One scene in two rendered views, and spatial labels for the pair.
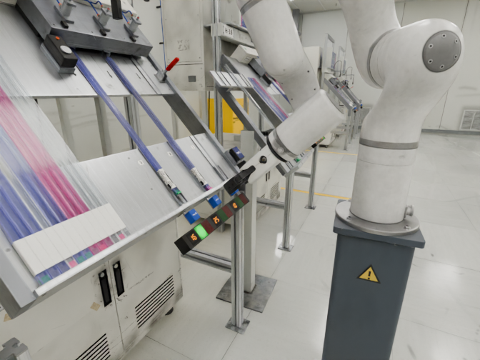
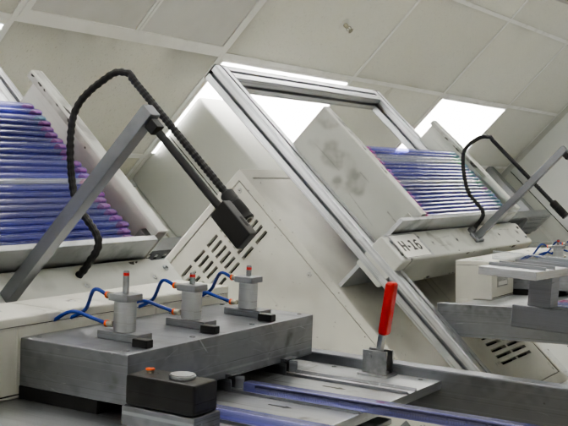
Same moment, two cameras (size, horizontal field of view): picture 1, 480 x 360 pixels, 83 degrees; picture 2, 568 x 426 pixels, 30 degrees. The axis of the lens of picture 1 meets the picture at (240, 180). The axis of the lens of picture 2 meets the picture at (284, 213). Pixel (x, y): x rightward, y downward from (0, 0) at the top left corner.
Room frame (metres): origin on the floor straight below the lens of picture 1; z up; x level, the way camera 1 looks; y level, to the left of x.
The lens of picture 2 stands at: (-0.18, 0.30, 0.83)
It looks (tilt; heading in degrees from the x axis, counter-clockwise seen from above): 20 degrees up; 358
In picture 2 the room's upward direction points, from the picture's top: 40 degrees counter-clockwise
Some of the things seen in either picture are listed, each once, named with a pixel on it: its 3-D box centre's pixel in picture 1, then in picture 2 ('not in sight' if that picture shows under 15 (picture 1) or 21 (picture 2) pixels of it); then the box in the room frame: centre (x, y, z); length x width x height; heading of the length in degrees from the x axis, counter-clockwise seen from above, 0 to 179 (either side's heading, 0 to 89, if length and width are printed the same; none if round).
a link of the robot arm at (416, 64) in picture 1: (405, 89); not in sight; (0.59, -0.34, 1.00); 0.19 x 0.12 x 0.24; 0
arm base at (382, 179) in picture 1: (381, 182); not in sight; (0.62, -0.34, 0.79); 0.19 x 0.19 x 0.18
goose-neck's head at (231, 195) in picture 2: not in sight; (237, 206); (0.97, 0.29, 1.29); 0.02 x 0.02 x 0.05
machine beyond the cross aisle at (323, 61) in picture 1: (319, 93); not in sight; (5.37, -1.51, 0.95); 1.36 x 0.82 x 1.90; 63
